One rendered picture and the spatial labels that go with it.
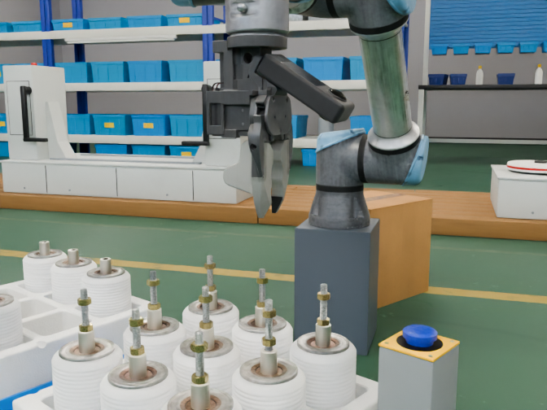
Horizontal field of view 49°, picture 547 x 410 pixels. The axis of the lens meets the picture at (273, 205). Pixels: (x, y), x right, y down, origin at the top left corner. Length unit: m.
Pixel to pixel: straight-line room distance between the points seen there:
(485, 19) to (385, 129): 5.57
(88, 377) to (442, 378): 0.46
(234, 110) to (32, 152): 3.06
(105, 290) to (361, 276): 0.58
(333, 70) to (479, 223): 3.10
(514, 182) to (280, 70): 2.25
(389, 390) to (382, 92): 0.70
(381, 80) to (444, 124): 7.95
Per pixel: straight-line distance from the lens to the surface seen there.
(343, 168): 1.41
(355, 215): 1.44
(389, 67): 1.24
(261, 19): 0.70
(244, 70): 0.73
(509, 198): 2.88
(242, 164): 0.71
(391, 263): 1.81
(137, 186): 3.30
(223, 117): 0.72
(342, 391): 0.88
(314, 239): 1.42
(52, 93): 3.83
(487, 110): 9.20
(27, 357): 1.14
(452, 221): 2.81
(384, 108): 1.29
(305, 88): 0.68
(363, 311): 1.44
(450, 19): 6.84
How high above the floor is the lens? 0.59
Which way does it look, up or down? 10 degrees down
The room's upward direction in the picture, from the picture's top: straight up
